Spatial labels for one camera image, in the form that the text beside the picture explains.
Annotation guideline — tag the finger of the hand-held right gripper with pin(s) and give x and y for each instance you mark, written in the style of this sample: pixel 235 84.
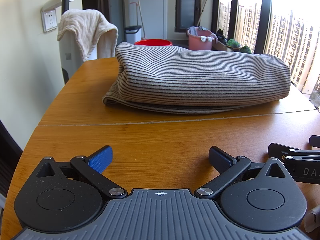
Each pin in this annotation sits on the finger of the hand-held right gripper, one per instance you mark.
pixel 278 150
pixel 315 140

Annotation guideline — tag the person's right hand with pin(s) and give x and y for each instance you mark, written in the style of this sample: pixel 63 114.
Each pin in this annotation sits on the person's right hand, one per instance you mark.
pixel 313 220

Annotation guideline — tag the black shoes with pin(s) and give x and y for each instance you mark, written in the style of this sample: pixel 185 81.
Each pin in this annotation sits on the black shoes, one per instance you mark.
pixel 221 36

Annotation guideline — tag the white door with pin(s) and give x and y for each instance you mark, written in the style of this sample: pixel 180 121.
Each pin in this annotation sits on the white door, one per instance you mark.
pixel 152 5

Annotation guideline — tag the black window frame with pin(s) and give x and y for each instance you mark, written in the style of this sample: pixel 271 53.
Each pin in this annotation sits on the black window frame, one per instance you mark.
pixel 266 17

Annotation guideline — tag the white trash bin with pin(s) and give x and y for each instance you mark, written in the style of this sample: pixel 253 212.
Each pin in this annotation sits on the white trash bin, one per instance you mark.
pixel 132 33

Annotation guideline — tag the green slipper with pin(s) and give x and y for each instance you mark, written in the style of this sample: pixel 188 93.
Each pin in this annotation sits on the green slipper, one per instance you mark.
pixel 246 50
pixel 233 43

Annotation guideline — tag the white rag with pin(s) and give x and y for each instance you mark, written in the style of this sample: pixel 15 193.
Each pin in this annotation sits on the white rag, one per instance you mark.
pixel 207 39

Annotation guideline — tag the mop pole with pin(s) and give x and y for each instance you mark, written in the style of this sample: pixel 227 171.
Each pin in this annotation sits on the mop pole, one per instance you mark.
pixel 205 5

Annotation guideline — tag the striped garment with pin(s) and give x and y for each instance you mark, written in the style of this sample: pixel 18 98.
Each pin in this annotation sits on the striped garment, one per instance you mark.
pixel 187 80

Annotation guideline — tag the white towel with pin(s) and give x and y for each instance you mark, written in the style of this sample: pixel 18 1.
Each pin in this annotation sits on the white towel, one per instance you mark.
pixel 85 27

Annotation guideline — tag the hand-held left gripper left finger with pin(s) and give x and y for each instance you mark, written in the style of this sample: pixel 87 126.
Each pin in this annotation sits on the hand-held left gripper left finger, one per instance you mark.
pixel 100 158

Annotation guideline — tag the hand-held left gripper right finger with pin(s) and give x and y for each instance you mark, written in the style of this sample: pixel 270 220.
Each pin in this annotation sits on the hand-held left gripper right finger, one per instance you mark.
pixel 221 158

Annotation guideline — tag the pink plastic tub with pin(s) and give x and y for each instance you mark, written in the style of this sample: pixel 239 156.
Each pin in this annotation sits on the pink plastic tub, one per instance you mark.
pixel 200 45

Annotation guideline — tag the broom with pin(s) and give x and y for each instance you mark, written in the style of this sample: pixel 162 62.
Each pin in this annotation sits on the broom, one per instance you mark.
pixel 140 15

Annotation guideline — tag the high-rise apartment buildings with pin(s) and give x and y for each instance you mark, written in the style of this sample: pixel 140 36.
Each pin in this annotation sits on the high-rise apartment buildings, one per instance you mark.
pixel 300 50

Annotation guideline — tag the wall power outlet with cover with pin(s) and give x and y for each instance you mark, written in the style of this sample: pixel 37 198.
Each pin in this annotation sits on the wall power outlet with cover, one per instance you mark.
pixel 50 20

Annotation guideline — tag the grey rag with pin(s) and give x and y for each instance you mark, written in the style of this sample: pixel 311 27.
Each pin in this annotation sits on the grey rag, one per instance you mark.
pixel 192 30

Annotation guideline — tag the small dark framed window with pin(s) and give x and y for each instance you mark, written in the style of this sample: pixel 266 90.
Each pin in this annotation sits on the small dark framed window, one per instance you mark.
pixel 188 5

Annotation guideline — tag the dark sliding door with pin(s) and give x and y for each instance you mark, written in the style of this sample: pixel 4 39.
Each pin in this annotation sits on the dark sliding door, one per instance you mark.
pixel 100 5

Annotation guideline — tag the red bucket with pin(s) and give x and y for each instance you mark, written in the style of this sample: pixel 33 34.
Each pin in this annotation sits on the red bucket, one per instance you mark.
pixel 153 42

